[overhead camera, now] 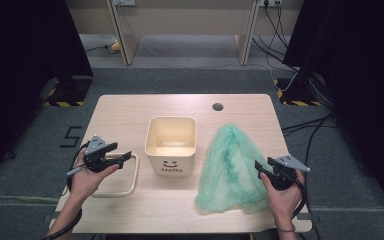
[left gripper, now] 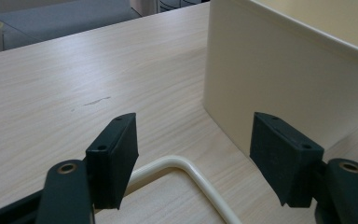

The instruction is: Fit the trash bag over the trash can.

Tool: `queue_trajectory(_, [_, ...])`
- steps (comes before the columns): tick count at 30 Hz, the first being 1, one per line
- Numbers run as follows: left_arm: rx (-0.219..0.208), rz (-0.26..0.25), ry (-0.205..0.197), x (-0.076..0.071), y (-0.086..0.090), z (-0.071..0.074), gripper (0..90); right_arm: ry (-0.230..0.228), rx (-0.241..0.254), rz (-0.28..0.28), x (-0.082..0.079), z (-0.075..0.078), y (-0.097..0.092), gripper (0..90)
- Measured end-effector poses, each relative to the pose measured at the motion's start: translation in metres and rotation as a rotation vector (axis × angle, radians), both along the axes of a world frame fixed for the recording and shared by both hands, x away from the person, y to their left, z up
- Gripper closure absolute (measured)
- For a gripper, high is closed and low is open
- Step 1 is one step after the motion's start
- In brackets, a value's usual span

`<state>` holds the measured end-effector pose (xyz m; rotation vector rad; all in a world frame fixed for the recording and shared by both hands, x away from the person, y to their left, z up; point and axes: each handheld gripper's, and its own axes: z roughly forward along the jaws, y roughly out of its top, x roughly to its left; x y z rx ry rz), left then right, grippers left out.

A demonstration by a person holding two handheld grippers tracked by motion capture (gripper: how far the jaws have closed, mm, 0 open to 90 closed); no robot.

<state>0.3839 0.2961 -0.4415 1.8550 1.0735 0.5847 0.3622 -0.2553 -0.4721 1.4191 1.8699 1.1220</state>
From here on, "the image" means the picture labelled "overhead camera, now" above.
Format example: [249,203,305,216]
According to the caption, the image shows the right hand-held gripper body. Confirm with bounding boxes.
[267,154,312,192]

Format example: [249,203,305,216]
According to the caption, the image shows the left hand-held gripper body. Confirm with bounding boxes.
[83,134,121,174]

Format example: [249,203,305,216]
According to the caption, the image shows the cream square bin rim ring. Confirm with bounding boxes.
[91,152,140,199]

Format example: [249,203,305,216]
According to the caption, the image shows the green plastic bag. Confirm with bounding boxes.
[194,123,274,214]

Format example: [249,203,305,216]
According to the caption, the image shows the cream bin with smiley face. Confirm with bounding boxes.
[144,115,198,177]

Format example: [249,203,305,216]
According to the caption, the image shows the person's left hand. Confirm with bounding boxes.
[69,151,121,202]

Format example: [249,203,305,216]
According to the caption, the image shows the person's right hand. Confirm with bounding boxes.
[259,168,306,222]

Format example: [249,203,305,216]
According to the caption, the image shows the grey tape strip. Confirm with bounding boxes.
[295,212,320,224]

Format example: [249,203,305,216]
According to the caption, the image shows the black stand base striped tape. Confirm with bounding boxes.
[42,75,94,108]
[273,77,324,107]

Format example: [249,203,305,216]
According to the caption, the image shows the black curtain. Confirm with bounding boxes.
[0,0,94,174]
[282,0,384,228]

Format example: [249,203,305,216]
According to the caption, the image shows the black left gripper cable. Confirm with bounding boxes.
[41,141,92,240]

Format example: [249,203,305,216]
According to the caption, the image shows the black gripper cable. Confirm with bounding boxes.
[290,178,310,220]
[41,141,92,240]

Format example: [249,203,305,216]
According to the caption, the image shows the grey cable connector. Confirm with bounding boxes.
[66,166,84,177]

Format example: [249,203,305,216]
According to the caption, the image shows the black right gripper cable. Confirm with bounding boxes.
[290,178,310,220]

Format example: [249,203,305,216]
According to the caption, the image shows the black floor cable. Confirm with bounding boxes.
[281,113,335,240]

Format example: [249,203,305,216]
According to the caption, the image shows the white floor cable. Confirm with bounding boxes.
[253,62,302,93]

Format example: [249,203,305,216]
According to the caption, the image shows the black cables from wall socket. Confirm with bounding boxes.
[251,3,302,73]

